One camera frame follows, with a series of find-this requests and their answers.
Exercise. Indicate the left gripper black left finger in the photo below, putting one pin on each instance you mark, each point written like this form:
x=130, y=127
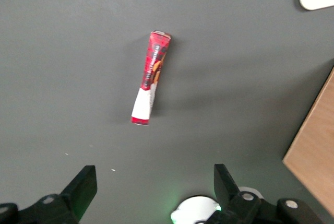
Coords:
x=78, y=192

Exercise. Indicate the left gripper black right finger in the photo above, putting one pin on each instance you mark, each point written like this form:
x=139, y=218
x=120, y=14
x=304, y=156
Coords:
x=235, y=205

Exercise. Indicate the red cookie box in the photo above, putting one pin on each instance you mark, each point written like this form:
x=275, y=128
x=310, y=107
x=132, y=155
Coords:
x=154, y=64

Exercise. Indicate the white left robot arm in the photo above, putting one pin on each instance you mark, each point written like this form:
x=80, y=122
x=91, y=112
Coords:
x=193, y=208

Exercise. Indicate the wooden two-drawer cabinet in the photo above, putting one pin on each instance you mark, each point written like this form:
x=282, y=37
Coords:
x=315, y=143

